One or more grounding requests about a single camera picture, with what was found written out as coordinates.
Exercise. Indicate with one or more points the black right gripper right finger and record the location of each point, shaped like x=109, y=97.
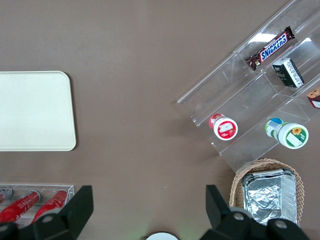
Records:
x=232, y=225

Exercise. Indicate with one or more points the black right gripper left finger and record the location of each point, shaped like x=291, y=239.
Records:
x=62, y=225

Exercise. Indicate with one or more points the wicker basket holding foil containers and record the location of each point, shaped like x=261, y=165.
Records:
x=236, y=185

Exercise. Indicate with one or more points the cream rectangular plastic tray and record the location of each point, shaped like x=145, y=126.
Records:
x=35, y=110

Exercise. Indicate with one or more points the red cola bottle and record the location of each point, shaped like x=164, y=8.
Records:
x=51, y=203
x=22, y=205

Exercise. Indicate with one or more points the clear acrylic bottle rack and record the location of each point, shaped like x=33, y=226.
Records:
x=70, y=190

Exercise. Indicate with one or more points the aluminium foil food container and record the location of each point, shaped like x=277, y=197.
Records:
x=267, y=197

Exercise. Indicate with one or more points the white round object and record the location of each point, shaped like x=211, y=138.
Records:
x=162, y=236

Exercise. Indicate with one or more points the red strawberry yogurt bottle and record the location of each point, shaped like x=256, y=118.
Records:
x=223, y=127

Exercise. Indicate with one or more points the green capped yogurt bottle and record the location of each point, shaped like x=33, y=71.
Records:
x=291, y=133

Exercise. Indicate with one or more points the clear acrylic stepped display shelf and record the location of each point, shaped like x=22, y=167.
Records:
x=237, y=100

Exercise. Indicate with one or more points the red cookie box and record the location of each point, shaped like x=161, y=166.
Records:
x=315, y=98

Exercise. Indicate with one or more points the small black white carton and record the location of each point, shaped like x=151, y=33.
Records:
x=287, y=72

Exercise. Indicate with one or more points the Snickers chocolate bar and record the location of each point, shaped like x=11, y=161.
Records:
x=272, y=47

